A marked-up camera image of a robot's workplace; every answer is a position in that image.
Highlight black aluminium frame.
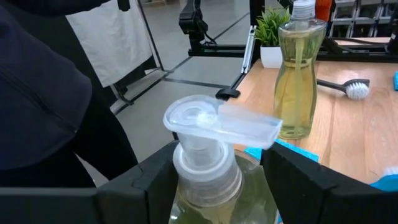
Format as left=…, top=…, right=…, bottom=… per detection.
left=186, top=0, right=398, bottom=102

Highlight person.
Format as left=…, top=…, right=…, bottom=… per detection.
left=0, top=0, right=139, bottom=189

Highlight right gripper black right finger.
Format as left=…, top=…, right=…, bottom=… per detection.
left=261, top=142, right=398, bottom=224

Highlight dark grey dish brush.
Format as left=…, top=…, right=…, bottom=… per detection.
left=316, top=78, right=371, bottom=101

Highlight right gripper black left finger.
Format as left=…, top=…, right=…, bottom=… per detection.
left=0, top=139, right=180, bottom=224

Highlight orange storage bins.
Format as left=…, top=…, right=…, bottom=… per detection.
left=315, top=0, right=333, bottom=22

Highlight yellow soap pump bottle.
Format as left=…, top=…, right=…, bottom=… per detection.
left=163, top=94, right=284, bottom=224
left=273, top=0, right=328, bottom=140

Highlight silver aluminium bar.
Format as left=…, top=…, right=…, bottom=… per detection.
left=241, top=25, right=257, bottom=75

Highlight shelf rack with grey bins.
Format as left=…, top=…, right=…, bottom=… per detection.
left=329, top=0, right=398, bottom=38

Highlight blue dish brush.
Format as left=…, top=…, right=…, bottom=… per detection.
left=369, top=166, right=398, bottom=192

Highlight white fabric panel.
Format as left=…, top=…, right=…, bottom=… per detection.
left=65, top=0, right=153, bottom=88

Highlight green plant in white pot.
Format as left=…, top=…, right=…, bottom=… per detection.
left=254, top=6, right=292, bottom=69

